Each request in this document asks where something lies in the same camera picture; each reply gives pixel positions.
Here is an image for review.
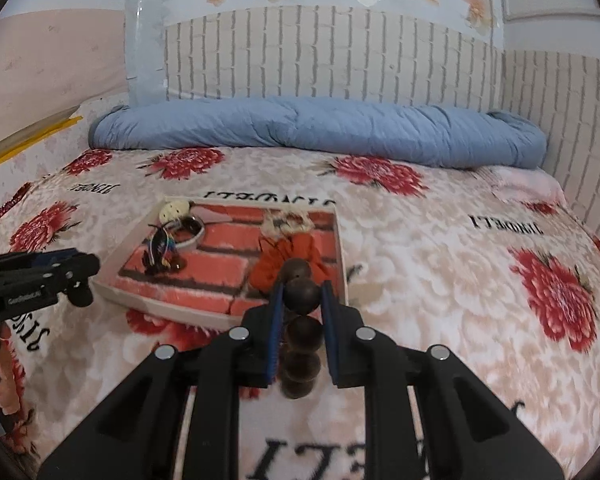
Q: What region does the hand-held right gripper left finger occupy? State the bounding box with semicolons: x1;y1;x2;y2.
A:
37;280;287;480

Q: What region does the white strap wristwatch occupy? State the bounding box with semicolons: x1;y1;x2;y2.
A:
160;215;206;251

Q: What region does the brick-pattern tray box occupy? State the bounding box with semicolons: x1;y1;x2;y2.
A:
91;195;351;331

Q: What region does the yellow board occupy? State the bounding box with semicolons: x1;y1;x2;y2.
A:
0;110;83;168

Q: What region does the brown bead bracelet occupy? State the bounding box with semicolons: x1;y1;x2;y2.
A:
279;259;325;400

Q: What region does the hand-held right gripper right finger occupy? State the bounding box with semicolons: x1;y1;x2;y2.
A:
320;280;566;480

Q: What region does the cream bow hair clip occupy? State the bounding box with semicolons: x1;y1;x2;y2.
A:
262;212;313;236

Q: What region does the rainbow hair claw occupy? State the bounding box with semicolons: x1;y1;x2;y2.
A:
142;227;186;276

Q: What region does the orange scrunchie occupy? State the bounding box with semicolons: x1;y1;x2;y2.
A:
249;235;332;295

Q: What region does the clear plastic wall sheet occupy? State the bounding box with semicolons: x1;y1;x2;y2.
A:
124;0;168;106

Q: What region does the cream round hair clip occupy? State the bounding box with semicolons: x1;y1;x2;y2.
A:
159;200;192;222

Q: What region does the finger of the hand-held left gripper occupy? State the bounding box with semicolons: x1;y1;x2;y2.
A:
0;247;101;288

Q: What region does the rolled blue quilt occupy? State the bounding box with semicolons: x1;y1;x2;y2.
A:
89;96;548;170

